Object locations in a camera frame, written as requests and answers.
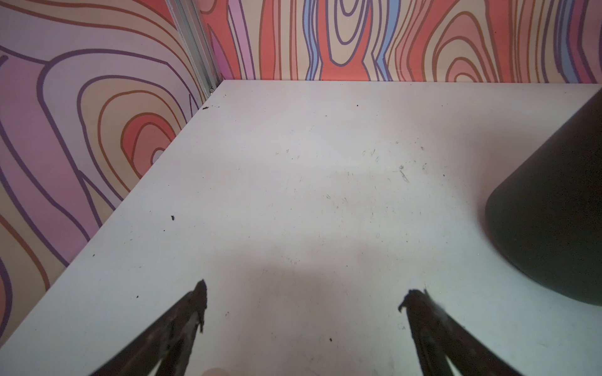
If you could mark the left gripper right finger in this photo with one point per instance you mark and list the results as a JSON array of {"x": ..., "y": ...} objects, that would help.
[{"x": 442, "y": 344}]

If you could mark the black vase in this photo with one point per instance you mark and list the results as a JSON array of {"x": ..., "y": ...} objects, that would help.
[{"x": 545, "y": 218}]

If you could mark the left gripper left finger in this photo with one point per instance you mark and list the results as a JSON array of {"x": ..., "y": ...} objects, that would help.
[{"x": 165, "y": 347}]

